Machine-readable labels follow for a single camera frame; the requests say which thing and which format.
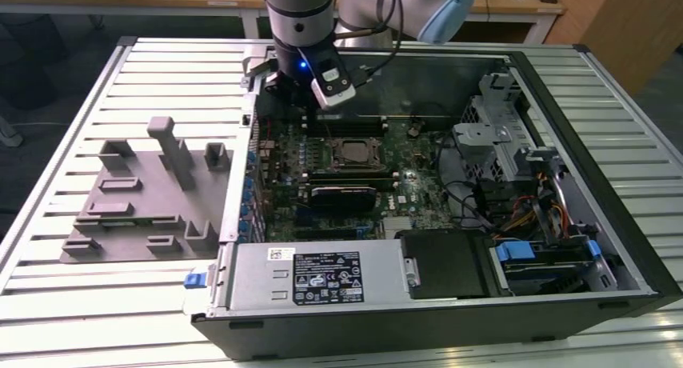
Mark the silver CPU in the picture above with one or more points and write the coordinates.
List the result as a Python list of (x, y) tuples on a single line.
[(358, 153)]

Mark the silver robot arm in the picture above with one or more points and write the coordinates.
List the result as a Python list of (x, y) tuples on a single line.
[(299, 20)]

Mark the CPU socket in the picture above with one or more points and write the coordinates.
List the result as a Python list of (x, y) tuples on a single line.
[(358, 169)]

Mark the black RAM slot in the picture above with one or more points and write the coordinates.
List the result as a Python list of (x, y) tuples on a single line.
[(347, 183), (347, 175), (347, 124)]

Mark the black expansion card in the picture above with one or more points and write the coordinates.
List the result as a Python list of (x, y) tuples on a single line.
[(342, 200)]

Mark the silver drive cage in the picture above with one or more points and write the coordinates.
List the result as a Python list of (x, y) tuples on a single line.
[(480, 136)]

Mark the green motherboard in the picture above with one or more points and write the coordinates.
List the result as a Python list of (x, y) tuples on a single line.
[(427, 200)]

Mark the grey parts rack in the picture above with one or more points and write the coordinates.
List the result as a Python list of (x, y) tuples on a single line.
[(155, 200)]

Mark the silver heat sink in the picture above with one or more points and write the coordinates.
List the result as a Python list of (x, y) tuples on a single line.
[(398, 225)]

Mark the black office chair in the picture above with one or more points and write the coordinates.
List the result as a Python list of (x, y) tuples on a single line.
[(27, 56)]

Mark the green RAM stick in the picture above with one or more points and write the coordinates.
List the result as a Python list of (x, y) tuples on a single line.
[(128, 223)]

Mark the silver power supply unit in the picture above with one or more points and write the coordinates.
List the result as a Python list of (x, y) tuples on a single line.
[(256, 280)]

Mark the pale chair base leg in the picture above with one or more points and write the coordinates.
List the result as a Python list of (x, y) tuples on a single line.
[(8, 132)]

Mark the black plastic shroud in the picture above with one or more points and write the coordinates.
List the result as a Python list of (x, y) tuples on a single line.
[(443, 264)]

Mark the blue case latch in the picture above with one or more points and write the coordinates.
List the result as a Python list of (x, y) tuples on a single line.
[(194, 281)]

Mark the blue disk carrier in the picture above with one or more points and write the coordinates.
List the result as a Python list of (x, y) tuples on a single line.
[(515, 251)]

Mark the wooden cabinet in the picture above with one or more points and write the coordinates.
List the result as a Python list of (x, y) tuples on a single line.
[(630, 32)]

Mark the black PC case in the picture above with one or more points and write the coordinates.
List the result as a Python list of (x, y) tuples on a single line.
[(374, 336)]

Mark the black disk drive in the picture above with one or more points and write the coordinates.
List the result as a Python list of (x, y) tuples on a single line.
[(544, 276)]

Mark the blue plastic drive clip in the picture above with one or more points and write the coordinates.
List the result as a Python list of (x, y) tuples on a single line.
[(594, 250)]

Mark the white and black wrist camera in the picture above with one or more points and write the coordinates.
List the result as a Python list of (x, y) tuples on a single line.
[(334, 88)]

